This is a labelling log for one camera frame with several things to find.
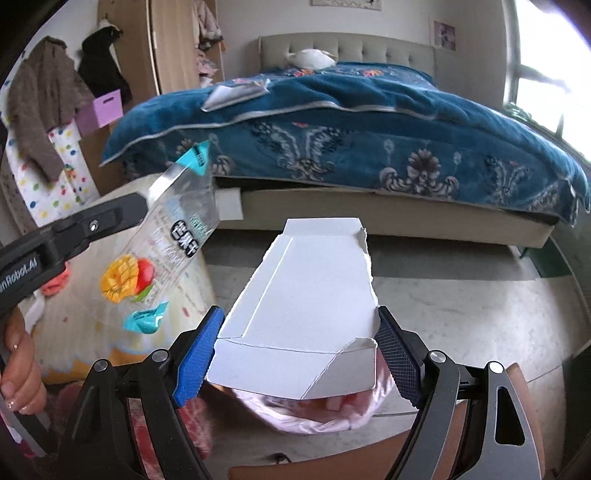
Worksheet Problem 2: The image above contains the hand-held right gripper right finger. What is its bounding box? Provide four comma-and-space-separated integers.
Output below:
376, 305, 541, 480

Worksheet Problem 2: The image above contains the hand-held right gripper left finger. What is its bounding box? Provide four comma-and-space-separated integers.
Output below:
58, 305, 225, 480

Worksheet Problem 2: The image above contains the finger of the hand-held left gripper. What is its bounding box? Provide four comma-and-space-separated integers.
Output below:
46, 193, 149, 266

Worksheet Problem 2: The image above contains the clear mango snack bag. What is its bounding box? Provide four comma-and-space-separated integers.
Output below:
100, 140, 219, 334

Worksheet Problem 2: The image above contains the brown bin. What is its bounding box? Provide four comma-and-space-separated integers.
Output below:
228, 362, 539, 480

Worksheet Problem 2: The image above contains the pink plastic bag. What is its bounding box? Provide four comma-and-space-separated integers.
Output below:
203, 355, 393, 435

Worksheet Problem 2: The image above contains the white cardboard box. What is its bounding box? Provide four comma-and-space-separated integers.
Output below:
205, 218, 383, 401

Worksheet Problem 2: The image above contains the person's left hand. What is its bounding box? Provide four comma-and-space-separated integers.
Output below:
0, 307, 48, 414

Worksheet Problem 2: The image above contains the white dotted cabinet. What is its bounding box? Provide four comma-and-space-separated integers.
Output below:
16, 117, 100, 227

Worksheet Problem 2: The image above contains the purple plastic basket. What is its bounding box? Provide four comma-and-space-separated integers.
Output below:
76, 89, 124, 137

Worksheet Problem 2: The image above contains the grey quilted jacket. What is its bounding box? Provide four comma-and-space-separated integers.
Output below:
7, 37, 95, 183

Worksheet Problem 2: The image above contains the beige upholstered bed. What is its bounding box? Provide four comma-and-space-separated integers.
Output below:
215, 34, 559, 250

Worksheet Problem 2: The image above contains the black jacket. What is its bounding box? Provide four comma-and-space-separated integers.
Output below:
78, 27, 134, 107

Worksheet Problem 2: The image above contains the folded grey cloth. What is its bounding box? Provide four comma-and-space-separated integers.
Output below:
201, 78, 271, 113

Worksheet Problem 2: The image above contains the wooden wardrobe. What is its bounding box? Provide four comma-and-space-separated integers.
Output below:
97, 0, 227, 100

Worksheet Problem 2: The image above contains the pink hanging garment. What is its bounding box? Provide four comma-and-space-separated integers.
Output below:
191, 0, 222, 49

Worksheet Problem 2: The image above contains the bed with blue blanket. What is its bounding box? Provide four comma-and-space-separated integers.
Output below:
99, 62, 591, 227

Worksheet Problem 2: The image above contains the white pillow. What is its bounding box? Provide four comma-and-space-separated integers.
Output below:
284, 48, 338, 70

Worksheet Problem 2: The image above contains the window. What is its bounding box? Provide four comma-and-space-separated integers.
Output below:
503, 0, 591, 162

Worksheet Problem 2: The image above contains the wall poster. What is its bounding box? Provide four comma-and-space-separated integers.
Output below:
311, 0, 384, 11

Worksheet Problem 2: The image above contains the small wall photo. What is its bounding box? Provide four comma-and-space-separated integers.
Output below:
429, 18, 458, 51

